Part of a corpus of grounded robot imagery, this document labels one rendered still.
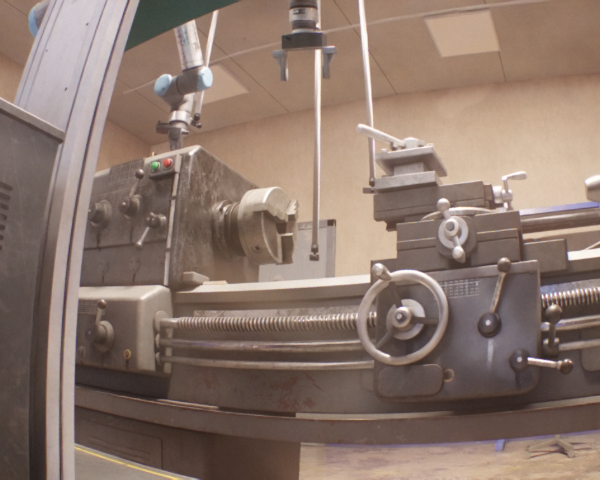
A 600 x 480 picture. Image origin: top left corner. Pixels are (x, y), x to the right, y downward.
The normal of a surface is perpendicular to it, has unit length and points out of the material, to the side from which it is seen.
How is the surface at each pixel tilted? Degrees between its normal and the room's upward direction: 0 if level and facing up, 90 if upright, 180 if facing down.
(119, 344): 90
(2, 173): 90
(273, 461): 90
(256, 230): 113
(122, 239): 90
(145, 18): 180
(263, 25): 180
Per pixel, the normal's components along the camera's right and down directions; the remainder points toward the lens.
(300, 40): -0.38, 0.11
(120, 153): 0.89, -0.10
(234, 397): -0.45, -0.29
